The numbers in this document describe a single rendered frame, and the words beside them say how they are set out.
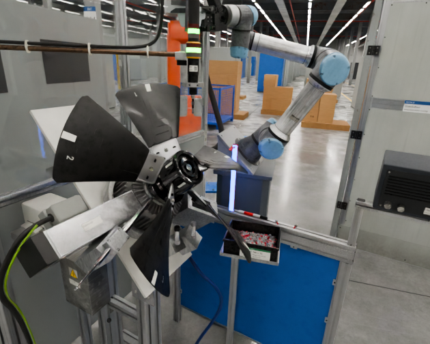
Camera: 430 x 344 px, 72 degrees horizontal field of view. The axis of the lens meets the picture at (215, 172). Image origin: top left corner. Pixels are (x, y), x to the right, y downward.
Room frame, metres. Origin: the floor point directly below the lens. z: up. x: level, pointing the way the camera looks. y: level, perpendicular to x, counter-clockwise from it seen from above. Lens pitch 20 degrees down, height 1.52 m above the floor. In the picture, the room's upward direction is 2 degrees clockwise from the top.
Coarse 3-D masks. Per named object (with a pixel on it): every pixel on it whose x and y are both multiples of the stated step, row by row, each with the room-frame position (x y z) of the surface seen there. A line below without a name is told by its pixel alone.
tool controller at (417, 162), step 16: (384, 160) 0.97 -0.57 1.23; (400, 160) 0.96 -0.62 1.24; (416, 160) 0.95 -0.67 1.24; (384, 176) 0.95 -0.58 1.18; (400, 176) 0.93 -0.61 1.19; (416, 176) 0.90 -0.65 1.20; (384, 192) 0.96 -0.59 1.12; (400, 192) 0.93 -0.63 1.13; (416, 192) 0.91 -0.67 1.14; (384, 208) 0.97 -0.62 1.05; (400, 208) 0.92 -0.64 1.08; (416, 208) 0.92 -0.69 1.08
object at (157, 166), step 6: (150, 156) 0.83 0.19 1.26; (156, 156) 0.84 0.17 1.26; (150, 162) 0.83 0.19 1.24; (156, 162) 0.84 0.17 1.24; (162, 162) 0.85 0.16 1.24; (144, 168) 0.82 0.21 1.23; (156, 168) 0.84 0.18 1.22; (144, 174) 0.82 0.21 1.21; (150, 174) 0.83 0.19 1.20; (156, 174) 0.84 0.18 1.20; (144, 180) 0.82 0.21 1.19; (150, 180) 0.83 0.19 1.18
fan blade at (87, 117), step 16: (80, 112) 0.74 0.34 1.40; (96, 112) 0.76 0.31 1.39; (64, 128) 0.70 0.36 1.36; (80, 128) 0.72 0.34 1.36; (96, 128) 0.74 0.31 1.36; (112, 128) 0.77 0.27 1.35; (64, 144) 0.69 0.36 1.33; (80, 144) 0.71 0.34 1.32; (96, 144) 0.73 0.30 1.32; (112, 144) 0.76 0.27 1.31; (128, 144) 0.79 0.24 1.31; (80, 160) 0.70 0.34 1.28; (96, 160) 0.73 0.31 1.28; (112, 160) 0.75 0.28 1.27; (128, 160) 0.78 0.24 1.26; (144, 160) 0.81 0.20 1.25; (64, 176) 0.67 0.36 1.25; (80, 176) 0.70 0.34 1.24; (96, 176) 0.72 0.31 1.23; (112, 176) 0.75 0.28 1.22; (128, 176) 0.78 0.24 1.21
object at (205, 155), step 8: (200, 152) 1.14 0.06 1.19; (208, 152) 1.16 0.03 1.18; (200, 160) 1.03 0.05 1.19; (208, 160) 1.04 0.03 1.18; (216, 160) 1.07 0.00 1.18; (224, 160) 1.10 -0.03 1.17; (232, 160) 1.15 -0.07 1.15; (208, 168) 0.97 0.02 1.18; (216, 168) 0.99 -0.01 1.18; (224, 168) 1.01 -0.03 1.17; (232, 168) 1.05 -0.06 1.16; (240, 168) 1.10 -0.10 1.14
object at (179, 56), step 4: (176, 52) 0.94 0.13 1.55; (180, 52) 0.95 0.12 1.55; (176, 56) 0.94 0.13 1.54; (180, 56) 0.95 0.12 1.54; (184, 56) 0.95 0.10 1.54; (180, 60) 0.94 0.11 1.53; (184, 60) 0.94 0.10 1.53; (180, 64) 0.94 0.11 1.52; (184, 64) 0.94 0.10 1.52; (184, 68) 0.95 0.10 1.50; (184, 72) 0.95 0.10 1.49; (184, 76) 0.95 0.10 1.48; (184, 80) 0.95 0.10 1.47; (184, 84) 0.94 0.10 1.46; (188, 84) 0.93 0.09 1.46; (192, 84) 0.93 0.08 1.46; (196, 84) 0.93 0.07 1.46; (200, 84) 0.94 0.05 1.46
